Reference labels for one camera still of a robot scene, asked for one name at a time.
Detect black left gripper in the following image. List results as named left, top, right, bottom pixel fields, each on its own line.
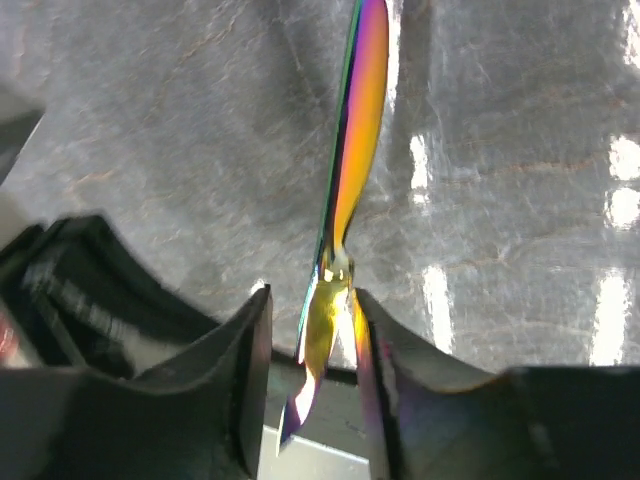
left=1, top=214, right=220, bottom=378

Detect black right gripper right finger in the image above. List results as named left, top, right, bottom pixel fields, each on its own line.
left=353, top=289, right=639, bottom=479

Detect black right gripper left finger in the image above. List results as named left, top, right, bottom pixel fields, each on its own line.
left=1, top=287, right=272, bottom=479

